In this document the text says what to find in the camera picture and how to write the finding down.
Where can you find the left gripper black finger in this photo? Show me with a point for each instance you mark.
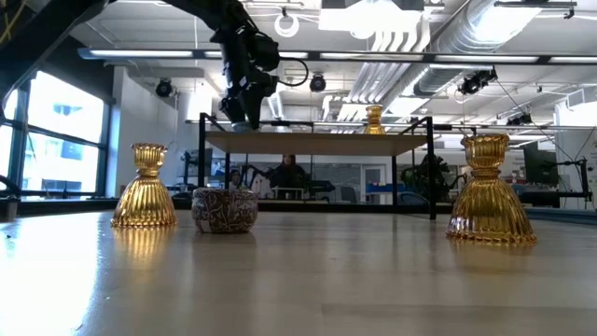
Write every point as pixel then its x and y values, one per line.
pixel 255 109
pixel 233 111

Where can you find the blue candle tin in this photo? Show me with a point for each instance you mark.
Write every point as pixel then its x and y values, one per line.
pixel 241 127

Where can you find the patterned ceramic bowl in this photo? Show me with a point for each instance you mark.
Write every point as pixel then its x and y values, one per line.
pixel 224 211

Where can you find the amber glass candlestick holder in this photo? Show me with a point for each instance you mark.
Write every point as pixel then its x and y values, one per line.
pixel 145 200
pixel 374 123
pixel 490 210

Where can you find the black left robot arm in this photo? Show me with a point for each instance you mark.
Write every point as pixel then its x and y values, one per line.
pixel 46 28

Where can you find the black ceiling spotlight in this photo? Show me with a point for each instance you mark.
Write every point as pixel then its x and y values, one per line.
pixel 163 88
pixel 317 83

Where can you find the wooden shelf black metal legs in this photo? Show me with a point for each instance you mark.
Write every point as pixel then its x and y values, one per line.
pixel 317 144

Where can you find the person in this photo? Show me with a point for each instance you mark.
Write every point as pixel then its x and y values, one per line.
pixel 289 175
pixel 424 179

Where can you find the long rig light bar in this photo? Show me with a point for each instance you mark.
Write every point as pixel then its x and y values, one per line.
pixel 350 55

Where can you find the white ceiling light fixture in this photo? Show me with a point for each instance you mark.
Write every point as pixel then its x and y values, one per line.
pixel 368 18

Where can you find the blue storage bins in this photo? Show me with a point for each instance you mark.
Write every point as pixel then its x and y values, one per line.
pixel 380 188

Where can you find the black monitor screen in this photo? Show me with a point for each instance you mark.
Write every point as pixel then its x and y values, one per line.
pixel 541 163

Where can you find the black equipment stand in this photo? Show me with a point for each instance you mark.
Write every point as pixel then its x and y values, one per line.
pixel 585 177

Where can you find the black aluminium rig frame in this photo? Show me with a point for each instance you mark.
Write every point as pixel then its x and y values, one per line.
pixel 326 206

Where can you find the dark window frame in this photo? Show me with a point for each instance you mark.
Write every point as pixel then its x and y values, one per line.
pixel 21 140

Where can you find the black ceiling camera mount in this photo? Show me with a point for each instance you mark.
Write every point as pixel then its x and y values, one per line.
pixel 476 81

